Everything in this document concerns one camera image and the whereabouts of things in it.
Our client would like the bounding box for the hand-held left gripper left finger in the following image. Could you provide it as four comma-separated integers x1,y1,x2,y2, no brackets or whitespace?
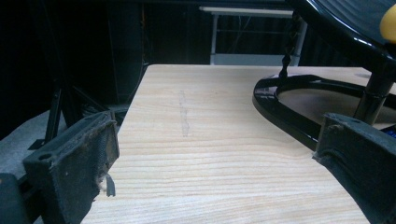
22,111,120,224

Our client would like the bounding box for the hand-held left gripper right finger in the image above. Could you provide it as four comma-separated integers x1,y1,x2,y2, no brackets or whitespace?
312,112,396,224

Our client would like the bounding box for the black wavy two-tier tray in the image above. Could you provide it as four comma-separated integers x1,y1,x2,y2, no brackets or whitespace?
252,0,396,152

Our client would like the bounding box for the black tripod stand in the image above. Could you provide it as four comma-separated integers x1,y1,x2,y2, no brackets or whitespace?
27,62,129,151

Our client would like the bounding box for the dark equipment tower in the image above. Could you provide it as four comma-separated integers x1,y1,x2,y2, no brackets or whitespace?
106,0,148,105

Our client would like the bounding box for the white metal stand frame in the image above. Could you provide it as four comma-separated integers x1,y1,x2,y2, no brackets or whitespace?
199,6,309,67

